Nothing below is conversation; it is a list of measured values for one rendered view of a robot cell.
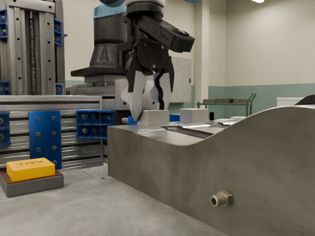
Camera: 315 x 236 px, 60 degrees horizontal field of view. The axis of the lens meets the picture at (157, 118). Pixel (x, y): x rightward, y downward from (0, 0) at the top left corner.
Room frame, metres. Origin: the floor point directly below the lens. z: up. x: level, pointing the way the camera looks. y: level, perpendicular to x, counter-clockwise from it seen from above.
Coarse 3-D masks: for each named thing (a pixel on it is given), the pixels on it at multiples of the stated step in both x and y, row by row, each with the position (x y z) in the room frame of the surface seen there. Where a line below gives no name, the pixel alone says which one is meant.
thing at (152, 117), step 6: (144, 114) 0.50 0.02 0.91; (150, 114) 0.49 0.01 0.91; (156, 114) 0.50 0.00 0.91; (162, 114) 0.51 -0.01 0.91; (168, 114) 0.52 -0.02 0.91; (126, 120) 0.59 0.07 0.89; (132, 120) 0.54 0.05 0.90; (138, 120) 0.51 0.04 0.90; (144, 120) 0.50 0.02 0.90; (150, 120) 0.49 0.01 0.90; (156, 120) 0.50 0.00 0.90; (162, 120) 0.51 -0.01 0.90; (168, 120) 0.52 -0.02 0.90
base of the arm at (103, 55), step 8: (96, 40) 0.96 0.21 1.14; (104, 40) 0.94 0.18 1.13; (112, 40) 0.94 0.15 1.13; (120, 40) 0.96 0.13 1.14; (96, 48) 0.95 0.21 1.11; (104, 48) 0.94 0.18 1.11; (112, 48) 0.94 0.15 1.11; (96, 56) 0.94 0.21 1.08; (104, 56) 0.94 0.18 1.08; (112, 56) 0.93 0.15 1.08; (120, 56) 0.94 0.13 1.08; (96, 64) 0.93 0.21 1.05; (104, 64) 0.92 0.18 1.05; (112, 64) 0.92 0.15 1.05
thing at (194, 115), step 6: (198, 108) 0.60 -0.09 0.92; (174, 114) 0.60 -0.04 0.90; (180, 114) 0.58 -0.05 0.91; (186, 114) 0.56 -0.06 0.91; (192, 114) 0.55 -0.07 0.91; (198, 114) 0.56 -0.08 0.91; (204, 114) 0.57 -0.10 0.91; (174, 120) 0.60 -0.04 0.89; (180, 120) 0.58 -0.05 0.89; (186, 120) 0.56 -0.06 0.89; (192, 120) 0.55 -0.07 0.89; (198, 120) 0.56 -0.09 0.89; (204, 120) 0.57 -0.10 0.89
